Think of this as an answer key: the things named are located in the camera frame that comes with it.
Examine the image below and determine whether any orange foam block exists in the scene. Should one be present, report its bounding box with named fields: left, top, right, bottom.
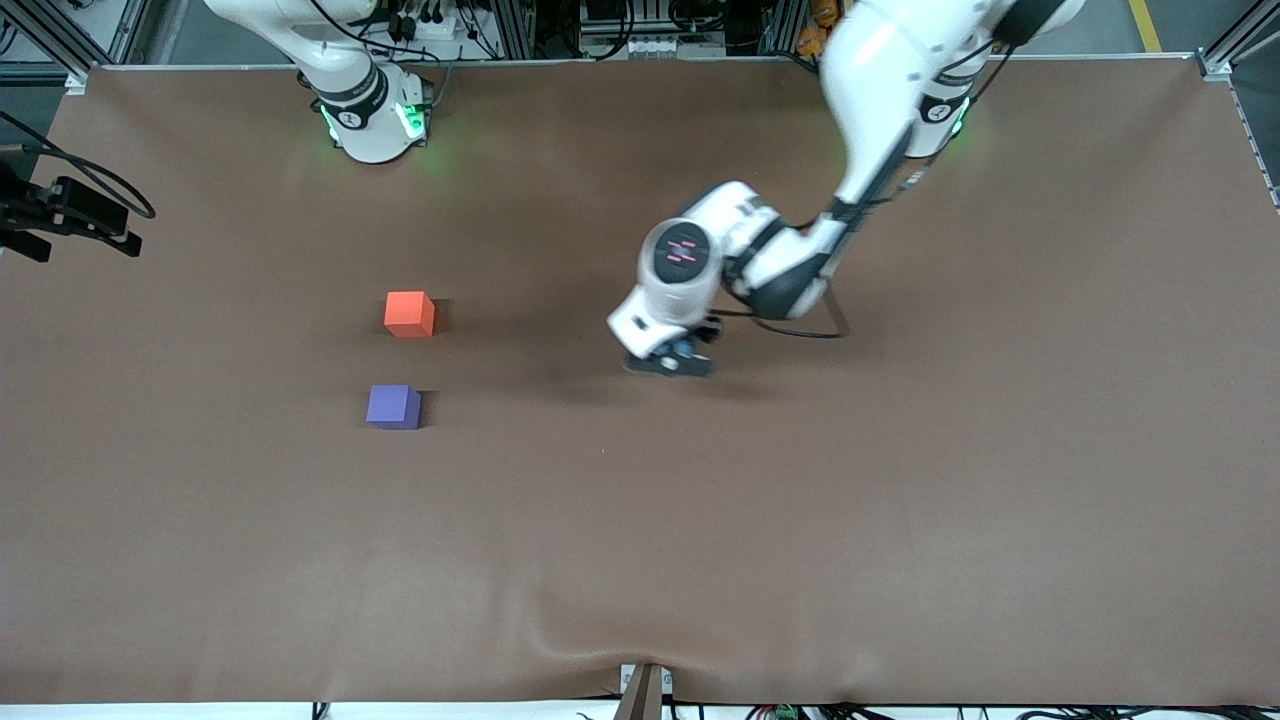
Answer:
left=384, top=291, right=437, bottom=339

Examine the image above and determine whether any purple foam block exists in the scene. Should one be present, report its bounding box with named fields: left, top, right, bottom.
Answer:
left=365, top=384, right=423, bottom=431

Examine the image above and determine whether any brown table mat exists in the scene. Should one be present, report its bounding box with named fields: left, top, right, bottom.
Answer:
left=0, top=55, right=1280, bottom=707

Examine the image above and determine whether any bag of orange items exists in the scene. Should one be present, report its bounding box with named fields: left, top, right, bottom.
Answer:
left=797, top=0, right=843, bottom=57

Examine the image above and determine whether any black electronics unit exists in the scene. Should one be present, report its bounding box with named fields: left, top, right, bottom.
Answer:
left=578, top=0, right=729, bottom=41

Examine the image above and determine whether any white power strip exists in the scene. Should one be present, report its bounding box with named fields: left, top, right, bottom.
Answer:
left=385, top=8, right=459, bottom=43

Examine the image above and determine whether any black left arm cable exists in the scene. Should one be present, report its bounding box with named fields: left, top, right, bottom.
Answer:
left=715, top=285, right=851, bottom=341

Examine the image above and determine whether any aluminium frame post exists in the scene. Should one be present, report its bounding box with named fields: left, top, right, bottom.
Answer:
left=1195, top=0, right=1280, bottom=208
left=490, top=0, right=541, bottom=61
left=762, top=0, right=809, bottom=56
left=0, top=0, right=151, bottom=86

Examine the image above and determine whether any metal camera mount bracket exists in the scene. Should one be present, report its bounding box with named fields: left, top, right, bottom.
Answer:
left=618, top=662, right=674, bottom=720

